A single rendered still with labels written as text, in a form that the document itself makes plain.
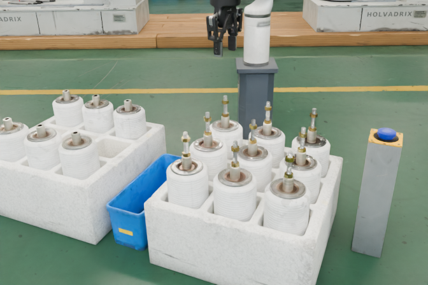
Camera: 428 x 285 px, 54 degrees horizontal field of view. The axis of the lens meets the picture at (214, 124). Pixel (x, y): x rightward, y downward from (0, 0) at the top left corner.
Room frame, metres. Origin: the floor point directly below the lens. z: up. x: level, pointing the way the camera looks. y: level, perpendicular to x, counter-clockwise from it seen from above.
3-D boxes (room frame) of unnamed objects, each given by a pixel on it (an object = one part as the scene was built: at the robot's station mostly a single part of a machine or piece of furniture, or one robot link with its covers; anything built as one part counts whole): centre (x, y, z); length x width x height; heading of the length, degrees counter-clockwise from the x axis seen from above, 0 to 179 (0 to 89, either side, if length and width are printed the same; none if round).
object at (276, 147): (1.00, -0.14, 0.16); 0.10 x 0.10 x 0.18
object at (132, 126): (1.18, 0.26, 0.16); 0.10 x 0.10 x 0.18
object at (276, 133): (1.00, -0.14, 0.25); 0.08 x 0.08 x 0.01
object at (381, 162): (0.85, -0.39, 0.16); 0.07 x 0.07 x 0.31; 66
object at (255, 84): (1.48, -0.16, 0.15); 0.15 x 0.15 x 0.30; 89
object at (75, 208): (1.12, 0.41, 0.09); 0.39 x 0.39 x 0.18; 66
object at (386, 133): (0.84, -0.39, 0.32); 0.04 x 0.04 x 0.02
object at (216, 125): (1.05, -0.03, 0.25); 0.08 x 0.08 x 0.01
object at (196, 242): (0.89, -0.09, 0.09); 0.39 x 0.39 x 0.18; 66
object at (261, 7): (1.48, -0.16, 0.54); 0.09 x 0.09 x 0.17; 24
